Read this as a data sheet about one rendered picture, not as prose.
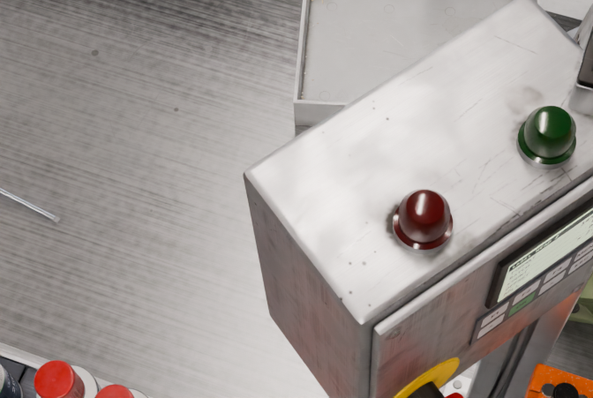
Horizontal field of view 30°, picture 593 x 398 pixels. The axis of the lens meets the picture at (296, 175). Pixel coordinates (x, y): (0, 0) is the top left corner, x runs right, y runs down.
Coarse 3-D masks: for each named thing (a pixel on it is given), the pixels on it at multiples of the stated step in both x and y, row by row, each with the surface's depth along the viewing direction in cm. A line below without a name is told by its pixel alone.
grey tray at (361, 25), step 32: (320, 0) 132; (352, 0) 132; (384, 0) 132; (416, 0) 132; (448, 0) 132; (480, 0) 131; (512, 0) 131; (320, 32) 130; (352, 32) 130; (384, 32) 130; (416, 32) 130; (448, 32) 130; (320, 64) 128; (352, 64) 128; (384, 64) 128; (320, 96) 126; (352, 96) 126
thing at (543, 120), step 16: (544, 112) 48; (560, 112) 48; (528, 128) 49; (544, 128) 48; (560, 128) 48; (528, 144) 49; (544, 144) 48; (560, 144) 48; (528, 160) 49; (544, 160) 49; (560, 160) 49
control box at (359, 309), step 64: (448, 64) 52; (512, 64) 52; (576, 64) 52; (320, 128) 51; (384, 128) 51; (448, 128) 51; (512, 128) 51; (576, 128) 50; (256, 192) 50; (320, 192) 50; (384, 192) 49; (448, 192) 49; (512, 192) 49; (576, 192) 50; (320, 256) 48; (384, 256) 48; (448, 256) 48; (320, 320) 53; (384, 320) 47; (448, 320) 52; (512, 320) 61; (320, 384) 64; (384, 384) 54
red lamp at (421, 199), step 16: (416, 192) 47; (432, 192) 47; (400, 208) 47; (416, 208) 47; (432, 208) 46; (448, 208) 47; (400, 224) 47; (416, 224) 46; (432, 224) 46; (448, 224) 48; (400, 240) 48; (416, 240) 47; (432, 240) 47; (448, 240) 48
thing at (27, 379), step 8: (0, 360) 109; (8, 360) 109; (8, 368) 108; (16, 368) 108; (24, 368) 108; (32, 368) 108; (16, 376) 108; (24, 376) 108; (32, 376) 108; (24, 384) 108; (32, 384) 108; (24, 392) 107; (32, 392) 107
